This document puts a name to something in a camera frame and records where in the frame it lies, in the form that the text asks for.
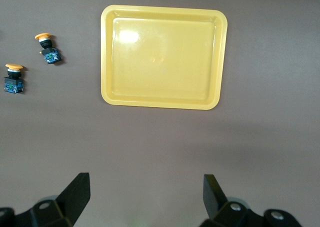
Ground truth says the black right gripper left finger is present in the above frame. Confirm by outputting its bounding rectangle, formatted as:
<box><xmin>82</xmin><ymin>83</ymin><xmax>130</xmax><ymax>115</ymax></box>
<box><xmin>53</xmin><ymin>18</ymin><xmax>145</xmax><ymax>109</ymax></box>
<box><xmin>0</xmin><ymin>172</ymin><xmax>91</xmax><ymax>227</ymax></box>

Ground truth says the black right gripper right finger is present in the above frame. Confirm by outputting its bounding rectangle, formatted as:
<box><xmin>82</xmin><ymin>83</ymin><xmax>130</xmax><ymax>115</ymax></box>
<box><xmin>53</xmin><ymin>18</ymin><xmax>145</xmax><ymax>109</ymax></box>
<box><xmin>199</xmin><ymin>174</ymin><xmax>303</xmax><ymax>227</ymax></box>

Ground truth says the yellow push button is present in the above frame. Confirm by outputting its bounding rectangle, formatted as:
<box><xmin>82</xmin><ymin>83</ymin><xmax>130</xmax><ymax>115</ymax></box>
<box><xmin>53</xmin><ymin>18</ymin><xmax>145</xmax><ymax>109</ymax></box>
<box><xmin>3</xmin><ymin>63</ymin><xmax>25</xmax><ymax>95</ymax></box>
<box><xmin>34</xmin><ymin>32</ymin><xmax>63</xmax><ymax>65</ymax></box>

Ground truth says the yellow plastic tray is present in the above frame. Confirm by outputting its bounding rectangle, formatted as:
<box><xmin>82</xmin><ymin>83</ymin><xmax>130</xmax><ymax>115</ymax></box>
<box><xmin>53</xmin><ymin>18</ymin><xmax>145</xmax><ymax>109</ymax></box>
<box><xmin>100</xmin><ymin>4</ymin><xmax>229</xmax><ymax>111</ymax></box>

